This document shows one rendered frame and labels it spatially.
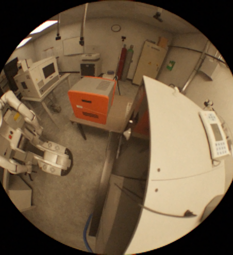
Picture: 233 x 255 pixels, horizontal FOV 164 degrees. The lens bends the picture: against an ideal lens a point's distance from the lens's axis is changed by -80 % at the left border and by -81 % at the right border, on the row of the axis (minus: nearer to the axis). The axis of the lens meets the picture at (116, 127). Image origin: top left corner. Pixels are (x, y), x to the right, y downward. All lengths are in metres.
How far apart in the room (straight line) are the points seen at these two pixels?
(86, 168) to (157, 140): 1.50
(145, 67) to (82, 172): 3.60
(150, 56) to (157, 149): 3.22
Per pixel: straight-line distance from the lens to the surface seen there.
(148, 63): 3.32
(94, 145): 1.65
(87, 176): 1.59
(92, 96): 0.74
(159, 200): 0.16
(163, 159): 0.16
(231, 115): 1.30
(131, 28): 3.71
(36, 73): 1.44
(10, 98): 0.86
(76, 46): 4.36
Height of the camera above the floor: 1.56
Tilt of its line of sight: 58 degrees down
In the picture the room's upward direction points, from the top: 17 degrees clockwise
